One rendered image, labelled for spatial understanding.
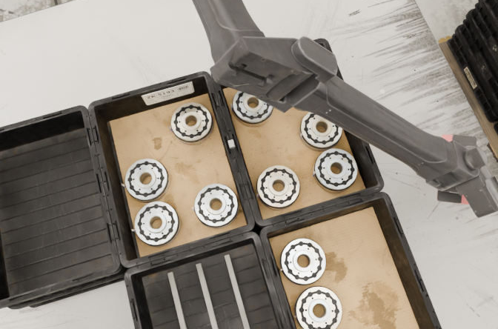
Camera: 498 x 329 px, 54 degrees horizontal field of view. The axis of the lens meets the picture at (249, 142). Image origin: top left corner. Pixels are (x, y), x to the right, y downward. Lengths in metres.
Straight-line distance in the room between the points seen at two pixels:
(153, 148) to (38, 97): 0.44
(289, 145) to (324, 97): 0.54
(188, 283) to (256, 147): 0.36
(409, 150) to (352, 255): 0.43
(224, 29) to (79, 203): 0.74
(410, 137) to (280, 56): 0.28
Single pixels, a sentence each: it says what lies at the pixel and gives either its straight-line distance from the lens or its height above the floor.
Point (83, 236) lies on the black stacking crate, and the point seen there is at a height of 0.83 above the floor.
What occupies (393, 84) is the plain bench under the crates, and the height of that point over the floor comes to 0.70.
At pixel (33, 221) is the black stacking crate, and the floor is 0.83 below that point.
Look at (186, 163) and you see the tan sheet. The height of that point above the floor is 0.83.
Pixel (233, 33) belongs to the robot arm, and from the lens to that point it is 0.63.
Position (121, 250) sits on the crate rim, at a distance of 1.10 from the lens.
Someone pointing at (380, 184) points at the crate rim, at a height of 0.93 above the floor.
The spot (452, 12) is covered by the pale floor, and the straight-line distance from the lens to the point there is 2.53.
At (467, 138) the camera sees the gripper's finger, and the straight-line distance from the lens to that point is 1.11.
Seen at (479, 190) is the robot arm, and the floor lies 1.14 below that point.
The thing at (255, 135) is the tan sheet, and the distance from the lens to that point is 1.22.
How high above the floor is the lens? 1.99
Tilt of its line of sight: 72 degrees down
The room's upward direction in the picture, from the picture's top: 3 degrees counter-clockwise
